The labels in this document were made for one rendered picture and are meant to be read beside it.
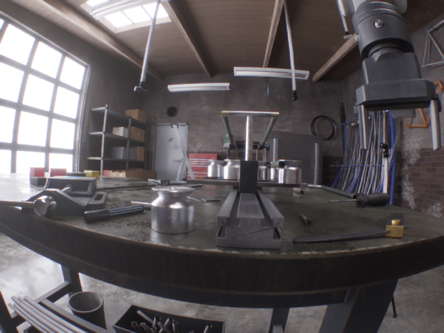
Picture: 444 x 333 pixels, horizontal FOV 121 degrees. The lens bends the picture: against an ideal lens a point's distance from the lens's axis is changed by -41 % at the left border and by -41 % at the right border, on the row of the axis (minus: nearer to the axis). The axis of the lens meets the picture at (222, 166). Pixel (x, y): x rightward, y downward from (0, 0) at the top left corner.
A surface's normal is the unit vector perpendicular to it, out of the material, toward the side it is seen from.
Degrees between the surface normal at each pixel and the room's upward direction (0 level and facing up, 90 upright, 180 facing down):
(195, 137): 90
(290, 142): 90
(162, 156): 90
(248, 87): 90
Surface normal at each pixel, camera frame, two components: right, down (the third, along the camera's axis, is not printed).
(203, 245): 0.04, -1.00
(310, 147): 0.24, 0.00
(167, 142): -0.11, 0.00
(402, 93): -0.76, -0.03
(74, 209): 0.47, 0.02
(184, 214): 0.68, 0.02
